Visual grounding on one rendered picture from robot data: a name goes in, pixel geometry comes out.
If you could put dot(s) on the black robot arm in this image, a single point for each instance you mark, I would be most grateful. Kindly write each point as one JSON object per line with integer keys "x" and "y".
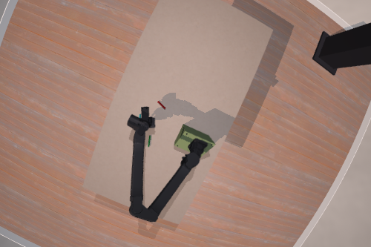
{"x": 189, "y": 161}

